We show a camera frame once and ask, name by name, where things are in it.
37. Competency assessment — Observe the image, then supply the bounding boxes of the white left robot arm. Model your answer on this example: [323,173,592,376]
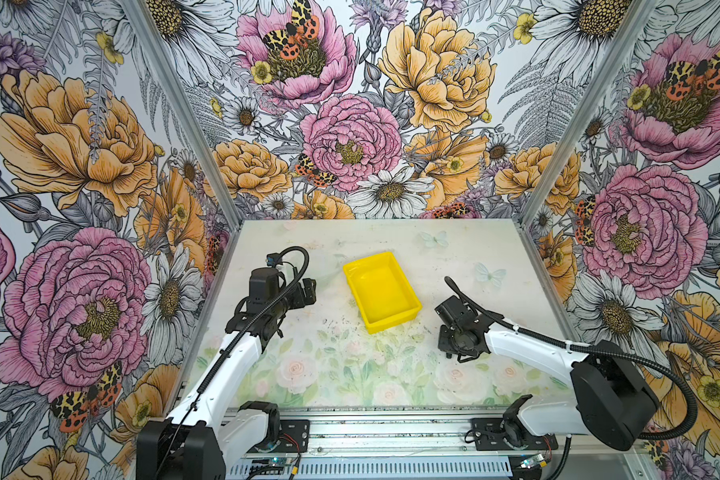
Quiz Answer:
[135,267,316,479]

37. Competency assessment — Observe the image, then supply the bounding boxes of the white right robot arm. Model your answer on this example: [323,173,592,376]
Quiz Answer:
[435,296,659,451]

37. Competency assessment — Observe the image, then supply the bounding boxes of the yellow plastic bin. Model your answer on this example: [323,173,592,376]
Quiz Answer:
[343,252,422,335]

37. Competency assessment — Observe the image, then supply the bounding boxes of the perforated metal vent strip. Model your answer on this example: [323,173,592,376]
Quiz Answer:
[226,457,514,480]

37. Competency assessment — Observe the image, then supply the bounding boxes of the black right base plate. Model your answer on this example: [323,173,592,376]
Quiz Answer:
[464,418,558,452]

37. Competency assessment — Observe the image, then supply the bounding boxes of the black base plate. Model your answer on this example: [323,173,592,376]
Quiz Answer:
[262,420,311,454]
[464,418,558,452]

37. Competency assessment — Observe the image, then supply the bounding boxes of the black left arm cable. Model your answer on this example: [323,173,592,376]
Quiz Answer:
[155,245,311,475]

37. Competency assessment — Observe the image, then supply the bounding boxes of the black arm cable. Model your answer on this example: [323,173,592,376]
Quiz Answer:
[443,275,700,442]
[155,245,311,475]

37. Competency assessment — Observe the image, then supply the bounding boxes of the aluminium front rail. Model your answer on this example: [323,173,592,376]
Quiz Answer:
[137,406,643,463]

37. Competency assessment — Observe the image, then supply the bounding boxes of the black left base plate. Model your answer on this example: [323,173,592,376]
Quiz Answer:
[262,420,311,454]

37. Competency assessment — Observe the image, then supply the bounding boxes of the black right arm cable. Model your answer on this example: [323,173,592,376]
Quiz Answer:
[443,275,700,442]

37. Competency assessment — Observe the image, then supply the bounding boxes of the aluminium corner post right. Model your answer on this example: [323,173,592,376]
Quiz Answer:
[519,1,654,229]

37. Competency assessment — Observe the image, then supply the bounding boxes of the aluminium corner post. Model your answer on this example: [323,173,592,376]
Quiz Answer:
[123,1,243,234]
[519,1,654,229]

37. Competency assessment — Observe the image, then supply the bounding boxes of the aluminium corner post left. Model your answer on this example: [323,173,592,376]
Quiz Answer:
[123,1,243,234]

